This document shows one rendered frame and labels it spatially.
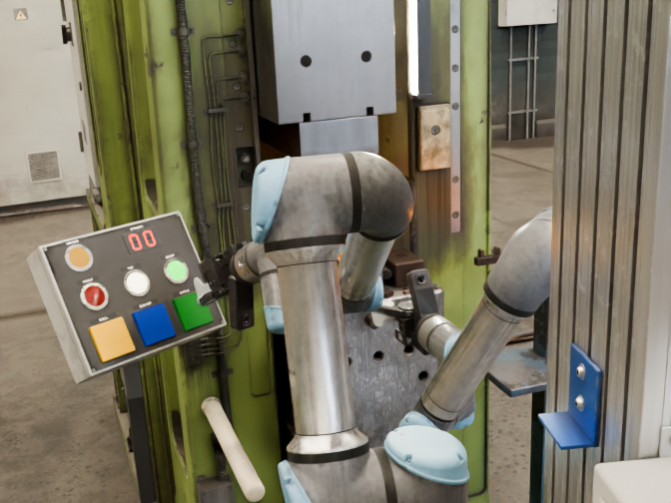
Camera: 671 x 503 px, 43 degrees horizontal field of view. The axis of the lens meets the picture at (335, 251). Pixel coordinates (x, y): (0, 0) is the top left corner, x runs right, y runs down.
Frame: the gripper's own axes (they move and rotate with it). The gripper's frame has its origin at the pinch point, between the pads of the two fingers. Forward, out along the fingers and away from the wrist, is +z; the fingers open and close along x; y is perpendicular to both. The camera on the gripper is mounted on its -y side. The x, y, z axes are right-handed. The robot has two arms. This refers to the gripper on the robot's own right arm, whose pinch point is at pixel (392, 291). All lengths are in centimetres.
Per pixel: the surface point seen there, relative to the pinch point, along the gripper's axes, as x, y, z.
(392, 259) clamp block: 12.3, 2.2, 27.6
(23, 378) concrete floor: -89, 101, 222
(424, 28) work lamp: 25, -55, 34
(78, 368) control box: -69, 4, -1
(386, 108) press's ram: 9.9, -37.7, 24.0
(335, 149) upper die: -3.6, -29.1, 23.9
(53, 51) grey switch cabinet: -43, -26, 554
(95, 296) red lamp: -64, -8, 4
